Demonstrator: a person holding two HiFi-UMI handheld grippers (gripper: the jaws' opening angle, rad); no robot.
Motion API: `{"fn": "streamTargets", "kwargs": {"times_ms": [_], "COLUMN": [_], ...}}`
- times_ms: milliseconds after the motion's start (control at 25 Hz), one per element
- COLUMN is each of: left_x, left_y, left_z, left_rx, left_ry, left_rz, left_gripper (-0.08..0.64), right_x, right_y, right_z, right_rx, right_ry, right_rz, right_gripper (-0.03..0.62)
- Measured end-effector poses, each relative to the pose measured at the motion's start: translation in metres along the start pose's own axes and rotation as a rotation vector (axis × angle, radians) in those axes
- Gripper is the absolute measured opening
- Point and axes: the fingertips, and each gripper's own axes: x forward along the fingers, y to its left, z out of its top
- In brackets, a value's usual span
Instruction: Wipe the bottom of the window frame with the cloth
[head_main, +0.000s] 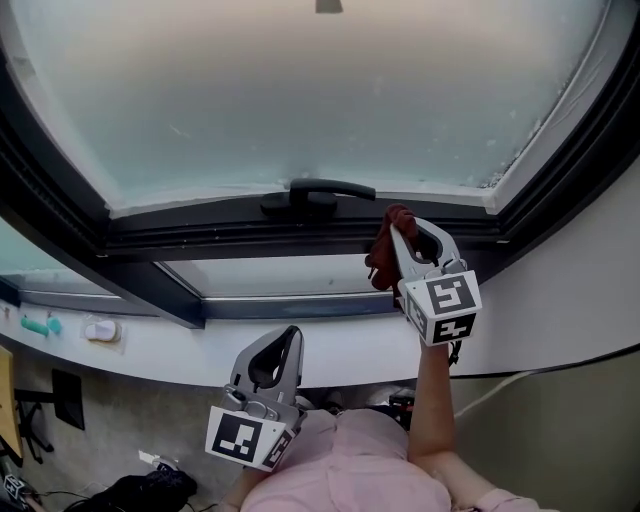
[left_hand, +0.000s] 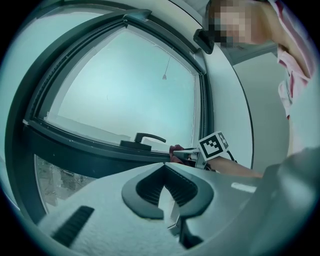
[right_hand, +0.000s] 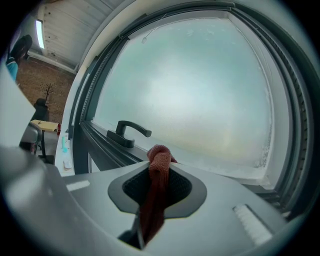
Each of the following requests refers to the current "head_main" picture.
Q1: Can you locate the dark fixed window frame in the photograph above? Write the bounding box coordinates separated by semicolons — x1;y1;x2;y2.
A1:
0;0;640;330

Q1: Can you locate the small black box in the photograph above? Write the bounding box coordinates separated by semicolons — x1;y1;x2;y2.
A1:
388;391;417;414

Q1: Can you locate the small low glass pane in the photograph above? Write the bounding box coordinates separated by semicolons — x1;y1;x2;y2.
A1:
159;254;402;300

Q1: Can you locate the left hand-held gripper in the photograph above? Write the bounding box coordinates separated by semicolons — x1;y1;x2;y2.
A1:
203;324;308;473

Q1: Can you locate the frosted hinged window sash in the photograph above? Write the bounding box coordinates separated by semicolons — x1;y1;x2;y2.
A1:
0;0;640;262

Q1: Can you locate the white window sill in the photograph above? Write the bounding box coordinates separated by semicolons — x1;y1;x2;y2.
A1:
0;259;640;390

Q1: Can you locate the person's pink shirt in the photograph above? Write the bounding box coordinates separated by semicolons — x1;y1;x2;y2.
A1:
239;408;541;512

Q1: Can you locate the black bag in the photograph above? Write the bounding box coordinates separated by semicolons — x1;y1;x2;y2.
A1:
64;468;199;512

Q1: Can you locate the black window handle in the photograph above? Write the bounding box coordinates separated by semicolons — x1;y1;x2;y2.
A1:
259;178;378;218

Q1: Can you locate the bagged white slipper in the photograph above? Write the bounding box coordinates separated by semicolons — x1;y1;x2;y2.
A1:
79;314;127;356

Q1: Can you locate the teal tube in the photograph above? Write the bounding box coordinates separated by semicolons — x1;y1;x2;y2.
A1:
20;316;51;338

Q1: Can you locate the person's right forearm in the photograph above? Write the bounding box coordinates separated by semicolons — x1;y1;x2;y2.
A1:
407;342;501;497

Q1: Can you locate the person's left forearm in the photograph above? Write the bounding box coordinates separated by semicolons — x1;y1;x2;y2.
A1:
218;466;262;512

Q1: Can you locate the white cable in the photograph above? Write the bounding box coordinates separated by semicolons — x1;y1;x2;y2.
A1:
453;370;537;421

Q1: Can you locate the dark red cloth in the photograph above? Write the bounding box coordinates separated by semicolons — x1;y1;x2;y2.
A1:
364;203;419;310

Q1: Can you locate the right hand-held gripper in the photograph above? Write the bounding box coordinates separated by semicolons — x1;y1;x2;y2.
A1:
389;218;485;349

